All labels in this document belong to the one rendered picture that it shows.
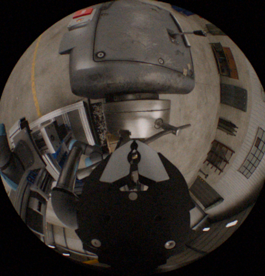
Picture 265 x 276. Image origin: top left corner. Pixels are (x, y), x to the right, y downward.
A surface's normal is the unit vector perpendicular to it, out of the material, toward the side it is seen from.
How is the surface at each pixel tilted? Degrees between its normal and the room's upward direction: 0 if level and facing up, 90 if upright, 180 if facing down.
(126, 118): 34
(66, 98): 0
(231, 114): 90
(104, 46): 0
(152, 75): 26
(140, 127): 20
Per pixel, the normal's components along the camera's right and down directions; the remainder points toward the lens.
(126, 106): -0.23, 0.46
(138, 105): 0.01, 0.45
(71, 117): 0.34, 0.41
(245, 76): -0.91, 0.36
